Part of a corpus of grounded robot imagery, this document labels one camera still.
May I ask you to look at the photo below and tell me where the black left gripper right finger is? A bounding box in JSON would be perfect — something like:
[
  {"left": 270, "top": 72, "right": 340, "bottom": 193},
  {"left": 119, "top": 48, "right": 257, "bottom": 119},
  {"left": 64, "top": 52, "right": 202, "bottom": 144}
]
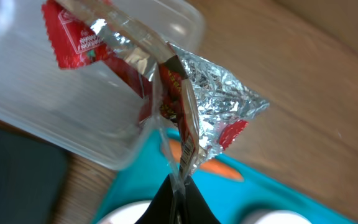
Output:
[{"left": 180, "top": 176, "right": 221, "bottom": 224}]

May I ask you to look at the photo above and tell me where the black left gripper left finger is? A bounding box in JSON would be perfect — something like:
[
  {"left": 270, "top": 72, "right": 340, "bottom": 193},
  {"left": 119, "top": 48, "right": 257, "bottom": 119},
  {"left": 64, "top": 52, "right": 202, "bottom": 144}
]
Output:
[{"left": 135, "top": 175, "right": 176, "bottom": 224}]

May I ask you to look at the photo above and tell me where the red foil snack wrapper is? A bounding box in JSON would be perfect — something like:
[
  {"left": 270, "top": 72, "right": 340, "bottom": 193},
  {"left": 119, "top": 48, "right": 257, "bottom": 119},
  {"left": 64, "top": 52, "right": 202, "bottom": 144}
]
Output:
[{"left": 41, "top": 1, "right": 269, "bottom": 193}]

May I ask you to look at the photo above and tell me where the pink plate with food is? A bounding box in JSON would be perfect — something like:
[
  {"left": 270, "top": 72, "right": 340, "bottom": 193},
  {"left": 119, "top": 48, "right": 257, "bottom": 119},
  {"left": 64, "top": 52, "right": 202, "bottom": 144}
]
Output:
[{"left": 97, "top": 200, "right": 151, "bottom": 224}]

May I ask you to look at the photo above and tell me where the orange carrot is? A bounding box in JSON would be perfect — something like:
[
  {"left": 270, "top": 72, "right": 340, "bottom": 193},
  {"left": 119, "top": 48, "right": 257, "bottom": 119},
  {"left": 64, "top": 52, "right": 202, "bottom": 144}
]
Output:
[{"left": 169, "top": 139, "right": 244, "bottom": 182}]

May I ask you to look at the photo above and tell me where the teal serving tray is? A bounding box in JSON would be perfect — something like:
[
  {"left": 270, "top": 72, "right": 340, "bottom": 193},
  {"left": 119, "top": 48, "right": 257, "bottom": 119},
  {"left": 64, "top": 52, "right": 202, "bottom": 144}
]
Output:
[{"left": 93, "top": 131, "right": 351, "bottom": 224}]

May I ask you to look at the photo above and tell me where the clear plastic bin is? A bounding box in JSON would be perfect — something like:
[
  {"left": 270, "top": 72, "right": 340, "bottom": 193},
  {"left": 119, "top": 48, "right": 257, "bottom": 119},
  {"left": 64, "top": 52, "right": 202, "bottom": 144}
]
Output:
[{"left": 0, "top": 0, "right": 206, "bottom": 171}]

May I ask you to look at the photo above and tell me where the black bin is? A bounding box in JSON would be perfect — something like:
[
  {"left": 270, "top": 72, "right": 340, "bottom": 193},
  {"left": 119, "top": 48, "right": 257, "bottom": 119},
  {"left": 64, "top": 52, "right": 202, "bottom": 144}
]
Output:
[{"left": 0, "top": 129, "right": 68, "bottom": 224}]

